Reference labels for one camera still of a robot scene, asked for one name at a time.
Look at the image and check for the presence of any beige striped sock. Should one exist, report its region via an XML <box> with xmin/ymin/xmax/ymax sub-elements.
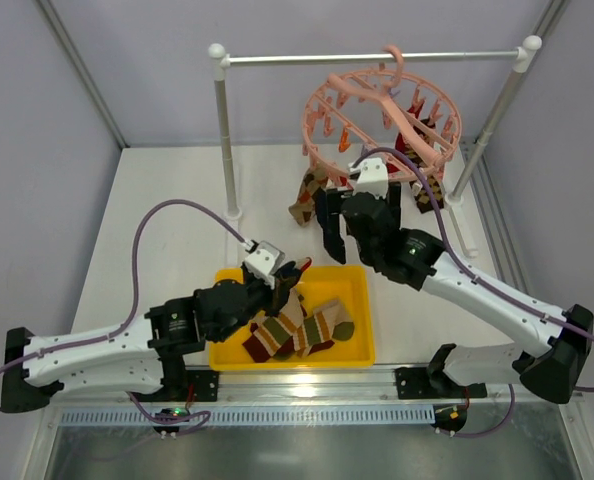
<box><xmin>243</xmin><ymin>318</ymin><xmax>335</xmax><ymax>363</ymax></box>
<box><xmin>243</xmin><ymin>290</ymin><xmax>305</xmax><ymax>363</ymax></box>
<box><xmin>293</xmin><ymin>300</ymin><xmax>355</xmax><ymax>358</ymax></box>

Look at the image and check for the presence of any pink round clip hanger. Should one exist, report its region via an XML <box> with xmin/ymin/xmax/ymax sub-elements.
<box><xmin>301</xmin><ymin>45</ymin><xmax>462</xmax><ymax>185</ymax></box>

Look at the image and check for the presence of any navy blue sock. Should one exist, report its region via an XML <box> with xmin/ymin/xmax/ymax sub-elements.
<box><xmin>295</xmin><ymin>257</ymin><xmax>313</xmax><ymax>273</ymax></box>

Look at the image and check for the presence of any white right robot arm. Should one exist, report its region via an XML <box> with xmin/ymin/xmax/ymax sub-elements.
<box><xmin>315</xmin><ymin>184</ymin><xmax>594</xmax><ymax>404</ymax></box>

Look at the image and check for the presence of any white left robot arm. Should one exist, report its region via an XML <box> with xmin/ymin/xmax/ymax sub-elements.
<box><xmin>0</xmin><ymin>257</ymin><xmax>312</xmax><ymax>414</ymax></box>

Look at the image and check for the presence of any orange brown argyle sock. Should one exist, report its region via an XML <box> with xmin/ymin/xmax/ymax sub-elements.
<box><xmin>288</xmin><ymin>167</ymin><xmax>329</xmax><ymax>227</ymax></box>

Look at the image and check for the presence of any yellow plastic tray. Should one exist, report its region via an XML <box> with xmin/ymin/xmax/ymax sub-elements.
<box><xmin>208</xmin><ymin>266</ymin><xmax>375</xmax><ymax>372</ymax></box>

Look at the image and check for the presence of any white metal drying rack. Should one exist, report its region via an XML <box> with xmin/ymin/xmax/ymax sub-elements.
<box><xmin>208</xmin><ymin>34</ymin><xmax>543</xmax><ymax>259</ymax></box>

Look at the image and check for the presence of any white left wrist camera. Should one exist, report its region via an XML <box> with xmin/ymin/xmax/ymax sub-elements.
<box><xmin>243</xmin><ymin>240</ymin><xmax>285</xmax><ymax>289</ymax></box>

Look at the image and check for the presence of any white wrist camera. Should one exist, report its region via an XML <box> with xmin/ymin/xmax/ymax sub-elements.
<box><xmin>349</xmin><ymin>157</ymin><xmax>389</xmax><ymax>199</ymax></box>
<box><xmin>243</xmin><ymin>240</ymin><xmax>285</xmax><ymax>289</ymax></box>

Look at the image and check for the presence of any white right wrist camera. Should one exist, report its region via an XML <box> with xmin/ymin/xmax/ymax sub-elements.
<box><xmin>349</xmin><ymin>157</ymin><xmax>389</xmax><ymax>199</ymax></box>

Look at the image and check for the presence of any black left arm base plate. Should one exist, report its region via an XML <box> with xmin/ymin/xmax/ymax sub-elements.
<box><xmin>178</xmin><ymin>369</ymin><xmax>220</xmax><ymax>403</ymax></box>

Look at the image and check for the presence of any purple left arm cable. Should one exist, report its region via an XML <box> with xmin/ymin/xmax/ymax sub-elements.
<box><xmin>0</xmin><ymin>199</ymin><xmax>258</xmax><ymax>414</ymax></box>

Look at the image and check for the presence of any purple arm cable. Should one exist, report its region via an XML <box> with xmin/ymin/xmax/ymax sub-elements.
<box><xmin>0</xmin><ymin>199</ymin><xmax>258</xmax><ymax>414</ymax></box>
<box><xmin>351</xmin><ymin>147</ymin><xmax>594</xmax><ymax>392</ymax></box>

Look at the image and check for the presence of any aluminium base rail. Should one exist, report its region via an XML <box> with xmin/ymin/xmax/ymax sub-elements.
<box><xmin>39</xmin><ymin>362</ymin><xmax>586</xmax><ymax>406</ymax></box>

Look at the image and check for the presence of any white slotted cable duct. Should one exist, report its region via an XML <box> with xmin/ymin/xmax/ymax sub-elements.
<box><xmin>59</xmin><ymin>404</ymin><xmax>435</xmax><ymax>427</ymax></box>

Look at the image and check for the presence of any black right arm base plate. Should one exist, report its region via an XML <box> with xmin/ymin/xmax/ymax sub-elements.
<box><xmin>394</xmin><ymin>366</ymin><xmax>487</xmax><ymax>400</ymax></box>

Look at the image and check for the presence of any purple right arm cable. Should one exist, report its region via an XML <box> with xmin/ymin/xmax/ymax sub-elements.
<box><xmin>351</xmin><ymin>147</ymin><xmax>594</xmax><ymax>392</ymax></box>

